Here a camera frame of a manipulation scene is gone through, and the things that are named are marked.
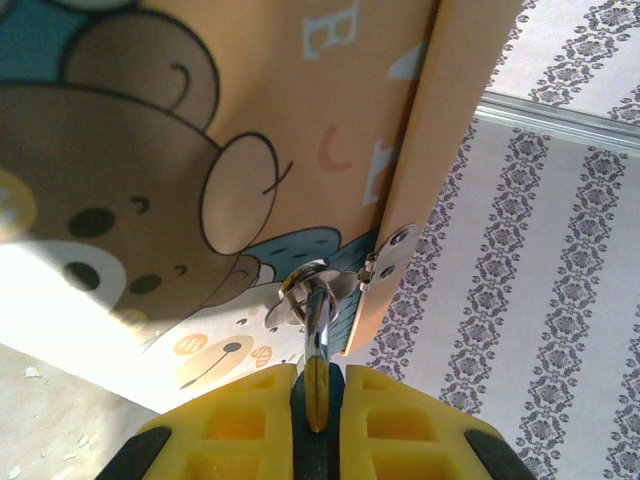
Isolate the silver metal hasp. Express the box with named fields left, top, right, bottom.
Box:
left=263, top=222, right=420, bottom=329

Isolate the bear print storage box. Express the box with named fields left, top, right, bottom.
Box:
left=0, top=0, right=524, bottom=416

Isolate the aluminium frame post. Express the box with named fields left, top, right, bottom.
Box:
left=472, top=92, right=640, bottom=149

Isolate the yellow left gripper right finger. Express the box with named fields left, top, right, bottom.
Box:
left=342, top=364, right=541, bottom=480

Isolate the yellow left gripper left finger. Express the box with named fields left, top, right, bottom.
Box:
left=97, top=364, right=296, bottom=480

